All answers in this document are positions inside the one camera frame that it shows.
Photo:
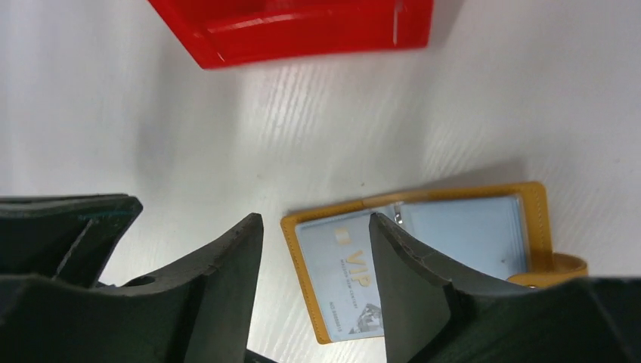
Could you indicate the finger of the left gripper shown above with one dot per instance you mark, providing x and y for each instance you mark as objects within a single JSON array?
[{"x": 68, "y": 238}]

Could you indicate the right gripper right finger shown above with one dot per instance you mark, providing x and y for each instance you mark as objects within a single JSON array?
[{"x": 436, "y": 309}]

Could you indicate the yellow leather card holder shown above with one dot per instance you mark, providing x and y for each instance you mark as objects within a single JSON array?
[{"x": 500, "y": 230}]

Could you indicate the red plastic bin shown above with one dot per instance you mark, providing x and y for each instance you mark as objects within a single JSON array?
[{"x": 221, "y": 34}]

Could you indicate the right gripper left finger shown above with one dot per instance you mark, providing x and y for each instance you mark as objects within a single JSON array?
[{"x": 196, "y": 309}]

